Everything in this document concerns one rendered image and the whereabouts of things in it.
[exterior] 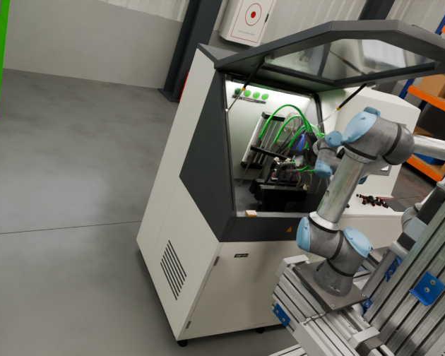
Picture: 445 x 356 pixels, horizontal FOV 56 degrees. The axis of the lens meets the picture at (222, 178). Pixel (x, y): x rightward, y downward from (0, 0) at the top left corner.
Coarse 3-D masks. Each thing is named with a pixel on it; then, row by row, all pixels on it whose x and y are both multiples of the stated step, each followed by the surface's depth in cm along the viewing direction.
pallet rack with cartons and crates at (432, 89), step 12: (444, 24) 641; (408, 84) 687; (420, 84) 688; (432, 84) 672; (444, 84) 657; (420, 96) 672; (432, 96) 660; (444, 96) 677; (420, 108) 752; (444, 108) 643; (420, 132) 708; (420, 156) 693; (420, 168) 674; (432, 168) 668; (444, 168) 659
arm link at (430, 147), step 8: (416, 136) 170; (424, 136) 171; (416, 144) 169; (424, 144) 169; (432, 144) 168; (440, 144) 167; (416, 152) 172; (424, 152) 170; (432, 152) 168; (440, 152) 167
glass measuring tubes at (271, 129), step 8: (264, 112) 236; (264, 120) 237; (272, 120) 242; (280, 120) 241; (256, 128) 241; (272, 128) 243; (256, 136) 242; (264, 136) 247; (272, 136) 247; (264, 144) 247; (248, 152) 248; (256, 152) 248; (248, 160) 249; (256, 160) 253; (256, 168) 255
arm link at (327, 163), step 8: (320, 152) 176; (328, 152) 174; (336, 152) 176; (320, 160) 174; (328, 160) 173; (336, 160) 173; (320, 168) 172; (328, 168) 172; (336, 168) 173; (320, 176) 177; (328, 176) 174
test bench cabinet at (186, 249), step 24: (168, 216) 252; (192, 216) 226; (168, 240) 249; (192, 240) 224; (216, 240) 203; (168, 264) 248; (192, 264) 222; (168, 288) 246; (192, 288) 221; (168, 312) 244; (192, 336) 237
